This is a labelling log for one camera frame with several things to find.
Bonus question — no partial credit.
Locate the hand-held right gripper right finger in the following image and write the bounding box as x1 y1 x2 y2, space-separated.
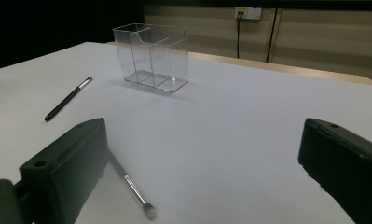
297 117 372 224

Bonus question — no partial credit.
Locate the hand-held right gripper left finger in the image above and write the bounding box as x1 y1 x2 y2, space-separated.
19 117 109 224

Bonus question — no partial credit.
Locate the clear plastic organizer box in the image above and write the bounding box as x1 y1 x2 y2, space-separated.
112 22 189 93

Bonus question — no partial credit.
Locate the light wooden table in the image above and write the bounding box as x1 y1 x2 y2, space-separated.
105 41 372 87

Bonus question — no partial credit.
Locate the white table sheet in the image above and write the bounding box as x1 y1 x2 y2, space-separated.
0 41 372 224

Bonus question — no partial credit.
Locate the black power cable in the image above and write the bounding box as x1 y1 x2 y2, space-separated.
235 11 242 60

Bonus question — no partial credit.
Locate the white wall socket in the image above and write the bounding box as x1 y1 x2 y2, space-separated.
234 7 263 21

